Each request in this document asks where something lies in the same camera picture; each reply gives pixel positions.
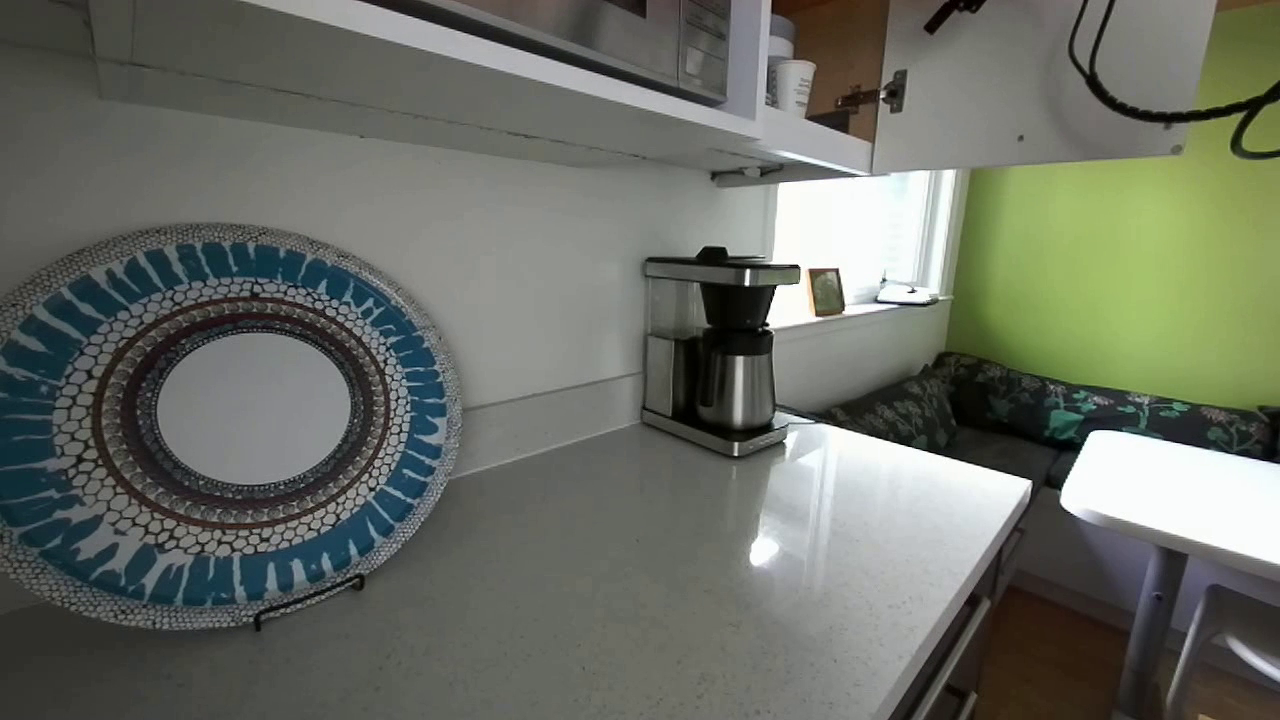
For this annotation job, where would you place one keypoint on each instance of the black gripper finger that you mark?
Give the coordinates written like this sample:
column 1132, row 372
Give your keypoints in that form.
column 954, row 13

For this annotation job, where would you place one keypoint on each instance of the white cabinet door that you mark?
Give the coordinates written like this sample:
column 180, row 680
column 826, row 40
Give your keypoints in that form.
column 987, row 92

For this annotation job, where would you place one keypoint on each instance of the white paper cup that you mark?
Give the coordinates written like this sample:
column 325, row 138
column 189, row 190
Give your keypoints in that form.
column 793, row 86

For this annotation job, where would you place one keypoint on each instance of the metal door hinge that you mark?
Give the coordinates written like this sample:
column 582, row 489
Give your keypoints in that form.
column 891, row 88

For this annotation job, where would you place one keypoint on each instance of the metal under-cabinet bar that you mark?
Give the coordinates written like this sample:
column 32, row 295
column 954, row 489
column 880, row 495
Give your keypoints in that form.
column 753, row 172

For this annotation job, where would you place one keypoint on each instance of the dark base cabinet with drawers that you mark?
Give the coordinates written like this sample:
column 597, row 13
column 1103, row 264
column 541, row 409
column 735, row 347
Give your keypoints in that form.
column 981, row 643

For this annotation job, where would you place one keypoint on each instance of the stacked white containers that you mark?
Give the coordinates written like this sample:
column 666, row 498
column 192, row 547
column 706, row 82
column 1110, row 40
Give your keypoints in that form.
column 776, row 45

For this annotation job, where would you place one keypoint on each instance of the white framed window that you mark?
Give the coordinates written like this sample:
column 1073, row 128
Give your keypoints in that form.
column 854, row 225

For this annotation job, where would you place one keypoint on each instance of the white windowsill object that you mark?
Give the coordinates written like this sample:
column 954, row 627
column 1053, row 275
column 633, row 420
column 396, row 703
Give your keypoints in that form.
column 907, row 295

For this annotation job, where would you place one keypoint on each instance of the stainless steel microwave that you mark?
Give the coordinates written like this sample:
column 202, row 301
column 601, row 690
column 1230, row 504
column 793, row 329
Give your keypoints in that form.
column 586, row 33

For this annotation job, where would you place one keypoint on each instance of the dark floral pillow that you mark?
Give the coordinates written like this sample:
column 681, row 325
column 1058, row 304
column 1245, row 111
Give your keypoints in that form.
column 907, row 406

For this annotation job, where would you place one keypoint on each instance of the floral bench cushion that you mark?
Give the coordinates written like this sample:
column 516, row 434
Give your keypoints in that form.
column 1065, row 406

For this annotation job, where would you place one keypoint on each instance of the steel and black coffee maker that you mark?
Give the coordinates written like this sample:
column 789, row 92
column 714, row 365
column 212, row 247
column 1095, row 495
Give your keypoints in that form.
column 735, row 387

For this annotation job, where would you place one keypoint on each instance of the white table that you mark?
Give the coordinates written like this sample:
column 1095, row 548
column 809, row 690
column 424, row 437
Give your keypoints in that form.
column 1173, row 495

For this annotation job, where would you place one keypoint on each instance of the blue patterned decorative plate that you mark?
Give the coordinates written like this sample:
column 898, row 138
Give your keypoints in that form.
column 81, row 347

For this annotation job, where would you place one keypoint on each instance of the small wooden picture frame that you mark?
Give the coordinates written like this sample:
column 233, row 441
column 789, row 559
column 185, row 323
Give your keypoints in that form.
column 826, row 291

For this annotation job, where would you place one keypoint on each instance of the white wall cabinet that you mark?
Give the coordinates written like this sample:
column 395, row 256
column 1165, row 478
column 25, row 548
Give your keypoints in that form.
column 401, row 102

